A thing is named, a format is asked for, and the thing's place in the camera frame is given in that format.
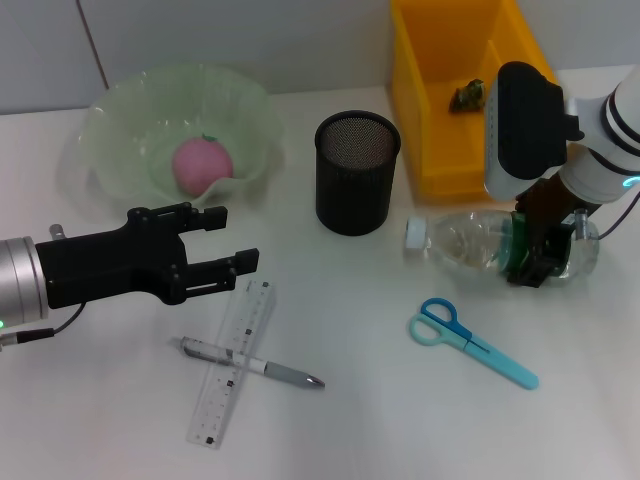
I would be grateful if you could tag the black mesh pen holder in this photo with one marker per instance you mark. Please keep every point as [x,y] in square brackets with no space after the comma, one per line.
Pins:
[350,200]

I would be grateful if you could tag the green plastic wrapper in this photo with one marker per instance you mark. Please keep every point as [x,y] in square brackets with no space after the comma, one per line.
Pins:
[467,97]

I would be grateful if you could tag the clear green-label water bottle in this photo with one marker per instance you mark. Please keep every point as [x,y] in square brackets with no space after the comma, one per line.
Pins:
[450,245]

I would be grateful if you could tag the yellow plastic bin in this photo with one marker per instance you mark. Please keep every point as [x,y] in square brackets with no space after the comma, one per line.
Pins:
[440,140]

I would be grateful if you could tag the translucent green fruit bowl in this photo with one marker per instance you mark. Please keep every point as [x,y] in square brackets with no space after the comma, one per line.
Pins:
[130,115]

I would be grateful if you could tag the blue teal scissors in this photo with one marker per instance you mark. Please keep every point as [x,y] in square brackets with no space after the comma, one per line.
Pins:
[435,330]

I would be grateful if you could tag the white grey ballpoint pen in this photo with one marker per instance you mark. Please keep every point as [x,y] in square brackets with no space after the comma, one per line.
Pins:
[290,376]

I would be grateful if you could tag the pink toy peach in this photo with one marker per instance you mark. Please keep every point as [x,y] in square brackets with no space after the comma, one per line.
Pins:
[202,165]

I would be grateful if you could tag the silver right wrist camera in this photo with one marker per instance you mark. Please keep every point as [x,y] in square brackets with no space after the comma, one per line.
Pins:
[525,125]

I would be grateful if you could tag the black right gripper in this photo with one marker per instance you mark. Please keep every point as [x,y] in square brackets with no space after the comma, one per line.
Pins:
[550,205]

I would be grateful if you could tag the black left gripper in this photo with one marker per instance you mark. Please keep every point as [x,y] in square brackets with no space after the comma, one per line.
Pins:
[110,260]

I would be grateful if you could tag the clear plastic ruler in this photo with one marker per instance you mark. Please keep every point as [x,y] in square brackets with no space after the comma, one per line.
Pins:
[215,410]

